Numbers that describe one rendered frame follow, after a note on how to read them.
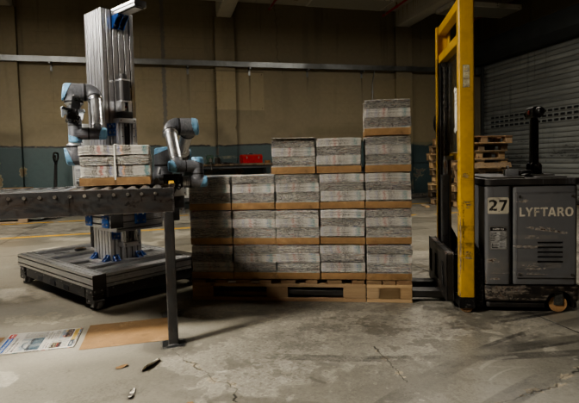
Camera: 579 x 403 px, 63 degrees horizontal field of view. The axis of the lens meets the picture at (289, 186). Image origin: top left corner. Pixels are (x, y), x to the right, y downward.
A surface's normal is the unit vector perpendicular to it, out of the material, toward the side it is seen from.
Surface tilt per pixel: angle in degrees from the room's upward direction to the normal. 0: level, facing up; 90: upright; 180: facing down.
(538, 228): 90
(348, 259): 90
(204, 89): 90
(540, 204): 90
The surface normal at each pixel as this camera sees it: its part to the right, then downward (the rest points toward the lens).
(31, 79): 0.25, 0.04
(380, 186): -0.12, 0.05
